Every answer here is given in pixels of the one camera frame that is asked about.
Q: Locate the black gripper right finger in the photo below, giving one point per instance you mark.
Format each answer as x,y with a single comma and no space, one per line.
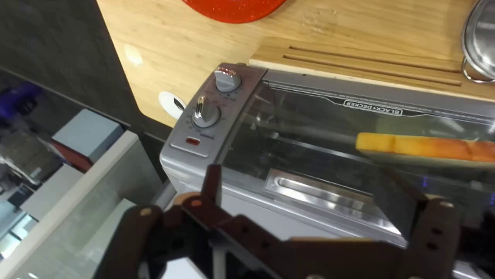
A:
438,237

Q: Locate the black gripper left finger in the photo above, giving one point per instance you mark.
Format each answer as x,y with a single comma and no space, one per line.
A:
155,242

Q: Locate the silver toaster oven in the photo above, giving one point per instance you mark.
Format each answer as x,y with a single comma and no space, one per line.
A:
186,164

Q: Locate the silver toaster oven knob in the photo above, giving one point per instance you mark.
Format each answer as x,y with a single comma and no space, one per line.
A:
228,80
206,113

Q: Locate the red plate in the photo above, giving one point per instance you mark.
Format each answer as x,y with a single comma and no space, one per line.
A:
232,9

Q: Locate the white desk panel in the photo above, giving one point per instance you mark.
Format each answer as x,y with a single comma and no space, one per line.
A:
78,206

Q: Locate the grey flat box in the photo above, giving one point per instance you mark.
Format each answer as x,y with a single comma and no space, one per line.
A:
87,133

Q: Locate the blue purple device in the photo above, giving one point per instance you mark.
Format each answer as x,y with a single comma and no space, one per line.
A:
17,101

